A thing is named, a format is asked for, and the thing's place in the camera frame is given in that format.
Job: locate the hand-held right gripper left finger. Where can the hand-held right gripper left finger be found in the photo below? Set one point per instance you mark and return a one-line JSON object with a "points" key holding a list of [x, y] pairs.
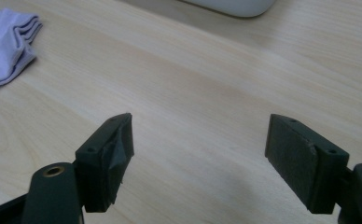
{"points": [[95, 174]]}

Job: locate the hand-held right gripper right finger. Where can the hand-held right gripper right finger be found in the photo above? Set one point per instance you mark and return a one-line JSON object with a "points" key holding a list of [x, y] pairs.
{"points": [[294, 161]]}

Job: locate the light purple cloth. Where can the light purple cloth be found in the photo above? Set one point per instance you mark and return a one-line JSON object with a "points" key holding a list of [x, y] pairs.
{"points": [[0, 49]]}

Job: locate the white divided storage box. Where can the white divided storage box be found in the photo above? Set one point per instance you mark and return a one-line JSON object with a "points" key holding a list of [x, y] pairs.
{"points": [[232, 6]]}

